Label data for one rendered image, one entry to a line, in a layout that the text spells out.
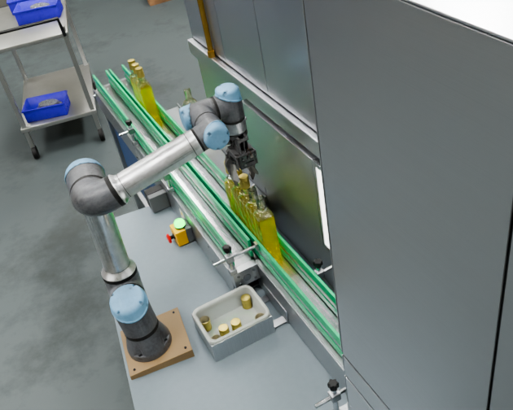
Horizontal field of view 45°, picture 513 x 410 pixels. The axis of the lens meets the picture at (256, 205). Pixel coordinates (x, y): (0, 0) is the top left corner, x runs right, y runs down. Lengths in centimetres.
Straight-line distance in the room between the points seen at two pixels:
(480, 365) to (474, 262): 15
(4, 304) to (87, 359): 74
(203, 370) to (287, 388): 28
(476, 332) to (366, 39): 35
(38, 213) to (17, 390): 145
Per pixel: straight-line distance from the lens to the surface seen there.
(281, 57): 184
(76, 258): 388
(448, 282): 75
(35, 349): 347
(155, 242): 257
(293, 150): 193
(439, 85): 62
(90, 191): 177
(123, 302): 201
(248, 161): 198
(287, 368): 202
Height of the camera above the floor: 236
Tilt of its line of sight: 38 degrees down
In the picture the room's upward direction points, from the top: 11 degrees counter-clockwise
